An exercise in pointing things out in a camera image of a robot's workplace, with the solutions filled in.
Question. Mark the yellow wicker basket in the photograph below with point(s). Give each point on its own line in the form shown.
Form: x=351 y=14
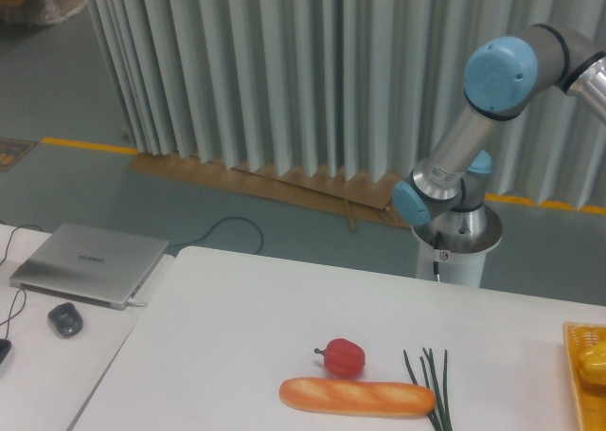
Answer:
x=588 y=397

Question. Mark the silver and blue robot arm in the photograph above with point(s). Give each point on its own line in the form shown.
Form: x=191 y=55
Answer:
x=500 y=79

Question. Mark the red toy bell pepper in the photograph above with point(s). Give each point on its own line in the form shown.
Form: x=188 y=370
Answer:
x=342 y=358

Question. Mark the yellow toy bell pepper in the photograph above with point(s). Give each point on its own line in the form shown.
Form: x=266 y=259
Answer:
x=592 y=364

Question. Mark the brown cardboard sheet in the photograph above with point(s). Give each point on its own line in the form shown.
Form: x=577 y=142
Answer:
x=357 y=198

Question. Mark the grey pleated curtain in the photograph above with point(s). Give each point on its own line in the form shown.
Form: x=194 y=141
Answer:
x=354 y=85

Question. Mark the toy baguette bread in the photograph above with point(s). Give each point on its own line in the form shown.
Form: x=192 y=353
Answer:
x=356 y=398

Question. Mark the silver Huawei laptop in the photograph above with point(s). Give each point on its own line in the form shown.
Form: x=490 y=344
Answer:
x=95 y=265

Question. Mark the green toy chives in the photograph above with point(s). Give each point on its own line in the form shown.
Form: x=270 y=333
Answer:
x=440 y=416

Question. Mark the black computer mouse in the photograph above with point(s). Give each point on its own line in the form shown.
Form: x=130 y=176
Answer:
x=66 y=319

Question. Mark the black object at left edge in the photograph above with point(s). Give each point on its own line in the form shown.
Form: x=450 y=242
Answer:
x=5 y=348

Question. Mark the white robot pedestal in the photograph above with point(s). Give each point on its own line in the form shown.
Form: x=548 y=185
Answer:
x=454 y=246

